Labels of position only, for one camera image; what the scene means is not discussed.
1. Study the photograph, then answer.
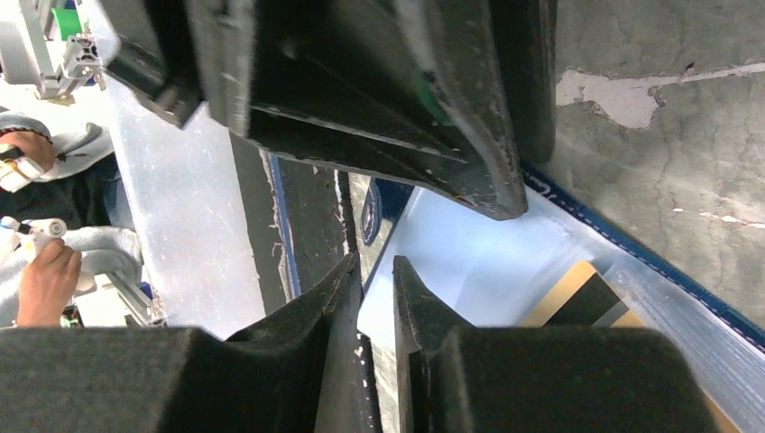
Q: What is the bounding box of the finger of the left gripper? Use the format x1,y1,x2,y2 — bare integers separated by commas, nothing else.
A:
185,1,528,220
491,0,558,163

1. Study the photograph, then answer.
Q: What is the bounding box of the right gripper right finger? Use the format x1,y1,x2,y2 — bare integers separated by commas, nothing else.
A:
393,256,724,432

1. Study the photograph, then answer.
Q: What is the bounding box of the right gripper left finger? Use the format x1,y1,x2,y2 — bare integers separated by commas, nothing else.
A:
1,254,362,432

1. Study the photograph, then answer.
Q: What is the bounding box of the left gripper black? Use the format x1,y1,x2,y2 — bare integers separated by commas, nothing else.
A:
100,0,203,128

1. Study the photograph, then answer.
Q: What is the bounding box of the orange credit card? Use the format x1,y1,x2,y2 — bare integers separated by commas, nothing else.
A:
518,260,742,433

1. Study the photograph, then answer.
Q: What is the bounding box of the blue leather card holder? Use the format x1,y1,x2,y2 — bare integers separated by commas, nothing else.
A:
358,166,764,432

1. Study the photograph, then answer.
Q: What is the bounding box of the operator left hand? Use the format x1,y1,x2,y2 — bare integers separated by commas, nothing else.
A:
1,128,57,190

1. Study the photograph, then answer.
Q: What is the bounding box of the operator right hand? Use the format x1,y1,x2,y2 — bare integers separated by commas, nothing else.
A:
15,239,82,327

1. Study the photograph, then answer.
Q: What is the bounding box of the aluminium extrusion frame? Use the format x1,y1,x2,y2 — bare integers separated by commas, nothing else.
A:
1,1,103,100

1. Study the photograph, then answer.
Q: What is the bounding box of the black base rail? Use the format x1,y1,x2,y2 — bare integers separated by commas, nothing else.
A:
229,134,383,433

